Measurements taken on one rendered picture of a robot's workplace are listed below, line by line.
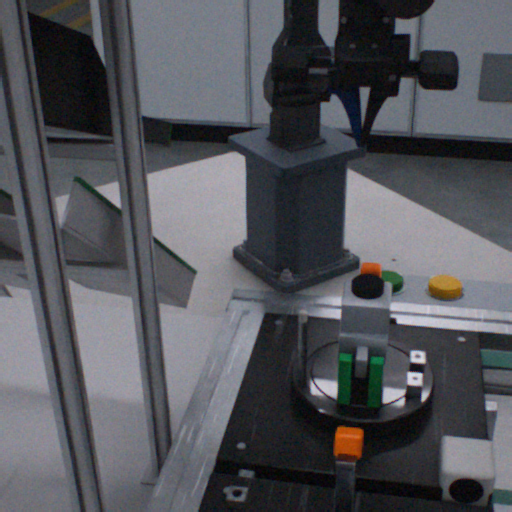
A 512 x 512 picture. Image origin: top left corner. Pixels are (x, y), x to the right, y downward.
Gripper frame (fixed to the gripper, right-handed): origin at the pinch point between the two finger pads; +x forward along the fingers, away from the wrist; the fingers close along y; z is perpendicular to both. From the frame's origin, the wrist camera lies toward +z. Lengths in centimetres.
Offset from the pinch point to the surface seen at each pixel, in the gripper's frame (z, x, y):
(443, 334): 7.4, 21.8, 10.4
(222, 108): -285, 99, -87
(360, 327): 20.8, 12.6, 2.0
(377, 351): 21.4, 14.7, 3.7
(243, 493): 34.6, 20.8, -6.0
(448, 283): -3.2, 21.6, 11.1
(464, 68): -283, 74, 28
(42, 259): 40.2, -3.5, -17.2
